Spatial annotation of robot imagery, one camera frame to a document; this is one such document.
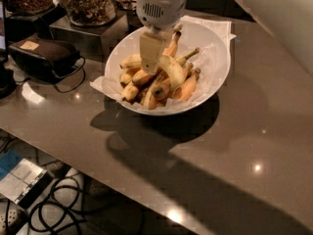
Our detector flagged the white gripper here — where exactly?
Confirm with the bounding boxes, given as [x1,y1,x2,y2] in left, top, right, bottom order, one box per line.
[136,0,187,74]

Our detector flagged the large curved yellow banana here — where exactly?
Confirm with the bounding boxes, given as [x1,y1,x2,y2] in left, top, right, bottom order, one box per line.
[119,52,186,93]

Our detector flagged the orange banana upper middle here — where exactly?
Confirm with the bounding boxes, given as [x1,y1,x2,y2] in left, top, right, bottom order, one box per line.
[163,31,181,57]

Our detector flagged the green-stemmed yellow banana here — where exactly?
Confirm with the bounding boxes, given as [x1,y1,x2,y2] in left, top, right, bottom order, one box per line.
[176,48,200,67]

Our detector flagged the orange banana under curved one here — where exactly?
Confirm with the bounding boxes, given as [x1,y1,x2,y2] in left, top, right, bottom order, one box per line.
[132,70,155,86]

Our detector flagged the small yellow banana left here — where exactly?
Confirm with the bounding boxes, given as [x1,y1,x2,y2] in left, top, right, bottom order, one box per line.
[121,82,141,103]

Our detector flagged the orange banana right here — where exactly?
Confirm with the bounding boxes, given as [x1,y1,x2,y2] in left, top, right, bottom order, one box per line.
[172,69,201,101]

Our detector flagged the white bowl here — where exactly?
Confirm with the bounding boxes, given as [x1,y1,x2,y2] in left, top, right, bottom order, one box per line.
[104,19,232,117]

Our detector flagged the metal stand block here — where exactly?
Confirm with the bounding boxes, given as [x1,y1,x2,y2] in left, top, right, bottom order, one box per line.
[50,11,129,62]

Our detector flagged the white paper liner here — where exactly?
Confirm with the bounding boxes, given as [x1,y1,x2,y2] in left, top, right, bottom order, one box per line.
[89,15,237,114]

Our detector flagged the glass jar of granola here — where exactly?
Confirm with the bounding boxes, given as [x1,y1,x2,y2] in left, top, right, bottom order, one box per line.
[61,0,116,26]

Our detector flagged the black VR headset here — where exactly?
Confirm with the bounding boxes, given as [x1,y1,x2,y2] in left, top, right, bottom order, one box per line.
[9,34,84,84]

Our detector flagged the blue object on floor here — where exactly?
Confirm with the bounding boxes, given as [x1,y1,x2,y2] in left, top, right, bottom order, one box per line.
[0,151,22,180]

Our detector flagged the silver box on floor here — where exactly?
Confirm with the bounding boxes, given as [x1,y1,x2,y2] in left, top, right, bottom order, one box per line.
[0,159,49,209]

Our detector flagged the black headset cable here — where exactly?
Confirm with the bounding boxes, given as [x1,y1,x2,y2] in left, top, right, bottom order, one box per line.
[52,56,87,94]

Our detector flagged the black cable on floor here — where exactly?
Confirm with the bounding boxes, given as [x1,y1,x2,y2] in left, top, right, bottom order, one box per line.
[27,174,89,235]

